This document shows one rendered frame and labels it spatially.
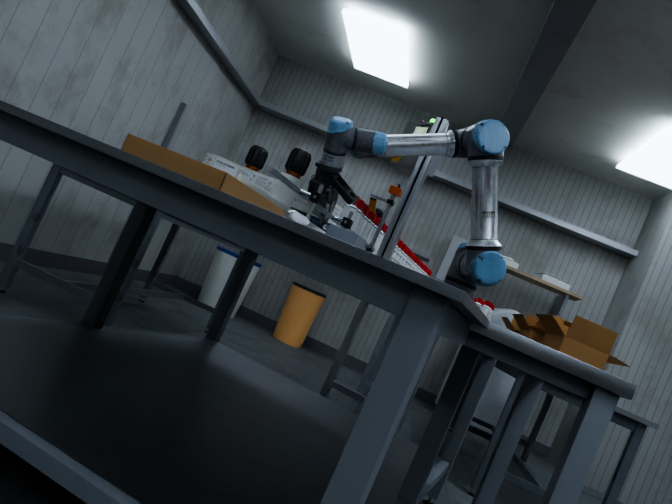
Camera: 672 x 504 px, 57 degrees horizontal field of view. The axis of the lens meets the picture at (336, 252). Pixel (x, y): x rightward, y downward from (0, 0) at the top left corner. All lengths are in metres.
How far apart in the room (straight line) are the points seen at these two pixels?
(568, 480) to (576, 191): 5.86
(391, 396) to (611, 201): 6.51
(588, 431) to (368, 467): 0.75
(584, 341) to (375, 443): 2.78
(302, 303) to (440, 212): 1.89
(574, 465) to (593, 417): 0.13
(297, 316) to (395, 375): 5.47
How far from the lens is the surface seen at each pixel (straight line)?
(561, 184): 7.36
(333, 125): 1.96
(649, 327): 6.65
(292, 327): 6.54
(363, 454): 1.09
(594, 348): 3.80
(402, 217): 2.33
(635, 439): 3.87
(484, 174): 2.07
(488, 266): 2.05
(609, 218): 7.42
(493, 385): 6.33
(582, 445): 1.70
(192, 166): 1.29
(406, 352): 1.07
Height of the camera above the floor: 0.75
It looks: 3 degrees up
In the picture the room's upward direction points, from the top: 24 degrees clockwise
